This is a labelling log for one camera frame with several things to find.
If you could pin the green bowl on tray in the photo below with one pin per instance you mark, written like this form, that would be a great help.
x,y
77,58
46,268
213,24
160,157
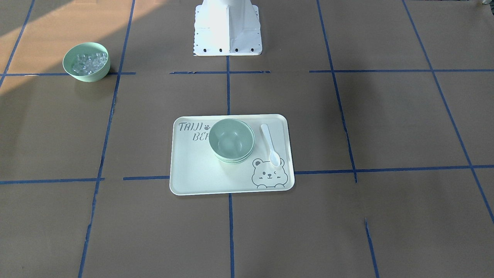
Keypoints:
x,y
235,162

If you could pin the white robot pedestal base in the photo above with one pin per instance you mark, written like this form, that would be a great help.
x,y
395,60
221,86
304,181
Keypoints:
x,y
227,28

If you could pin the pale green bear tray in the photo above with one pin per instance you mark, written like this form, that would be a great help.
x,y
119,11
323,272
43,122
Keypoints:
x,y
196,170

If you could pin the green bowl with ice cubes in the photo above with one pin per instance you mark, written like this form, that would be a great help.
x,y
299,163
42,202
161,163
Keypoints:
x,y
88,62

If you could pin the white plastic spoon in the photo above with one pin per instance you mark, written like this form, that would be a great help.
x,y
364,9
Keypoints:
x,y
274,157

